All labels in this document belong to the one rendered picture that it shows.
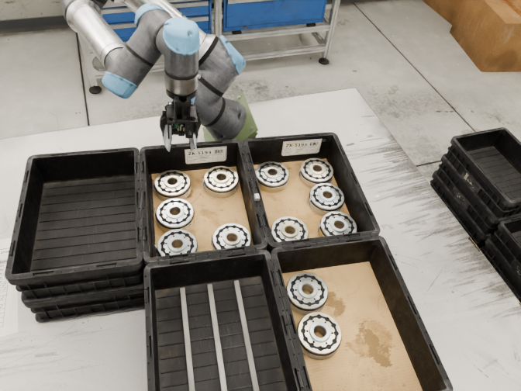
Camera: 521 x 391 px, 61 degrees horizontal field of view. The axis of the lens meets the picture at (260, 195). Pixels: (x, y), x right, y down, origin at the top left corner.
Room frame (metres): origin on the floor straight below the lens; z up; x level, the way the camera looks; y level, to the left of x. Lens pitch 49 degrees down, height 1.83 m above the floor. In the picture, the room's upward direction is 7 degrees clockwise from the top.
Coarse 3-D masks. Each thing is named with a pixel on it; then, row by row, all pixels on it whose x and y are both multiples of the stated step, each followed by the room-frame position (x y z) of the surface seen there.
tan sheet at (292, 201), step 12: (288, 168) 1.00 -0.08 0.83; (288, 180) 0.95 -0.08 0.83; (300, 180) 0.95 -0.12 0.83; (264, 192) 0.89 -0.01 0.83; (276, 192) 0.89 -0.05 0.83; (288, 192) 0.90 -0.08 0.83; (300, 192) 0.90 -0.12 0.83; (264, 204) 0.84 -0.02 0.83; (276, 204) 0.85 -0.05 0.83; (288, 204) 0.85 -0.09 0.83; (300, 204) 0.86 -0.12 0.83; (276, 216) 0.80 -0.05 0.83; (300, 216) 0.81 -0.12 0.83; (312, 216) 0.81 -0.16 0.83; (312, 228) 0.77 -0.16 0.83
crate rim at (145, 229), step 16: (176, 144) 0.94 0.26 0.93; (208, 144) 0.96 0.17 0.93; (224, 144) 0.97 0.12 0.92; (240, 144) 0.98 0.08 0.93; (144, 160) 0.87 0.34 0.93; (144, 176) 0.80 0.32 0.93; (144, 192) 0.76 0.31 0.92; (144, 208) 0.70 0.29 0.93; (256, 208) 0.74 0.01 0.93; (144, 224) 0.65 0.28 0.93; (144, 240) 0.60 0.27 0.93; (144, 256) 0.55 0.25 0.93; (160, 256) 0.56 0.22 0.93; (176, 256) 0.57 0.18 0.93; (192, 256) 0.57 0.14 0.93
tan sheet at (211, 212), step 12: (192, 180) 0.90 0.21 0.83; (192, 192) 0.85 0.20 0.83; (204, 192) 0.86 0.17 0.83; (240, 192) 0.87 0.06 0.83; (156, 204) 0.79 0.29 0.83; (192, 204) 0.81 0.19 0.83; (204, 204) 0.81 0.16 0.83; (216, 204) 0.82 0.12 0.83; (228, 204) 0.82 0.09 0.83; (240, 204) 0.83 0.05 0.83; (204, 216) 0.77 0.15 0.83; (216, 216) 0.77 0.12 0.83; (228, 216) 0.78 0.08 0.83; (240, 216) 0.78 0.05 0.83; (156, 228) 0.71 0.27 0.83; (192, 228) 0.72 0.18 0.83; (204, 228) 0.73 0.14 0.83; (216, 228) 0.73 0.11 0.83; (156, 240) 0.67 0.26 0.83; (204, 240) 0.69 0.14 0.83; (252, 240) 0.70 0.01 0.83; (156, 252) 0.63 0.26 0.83
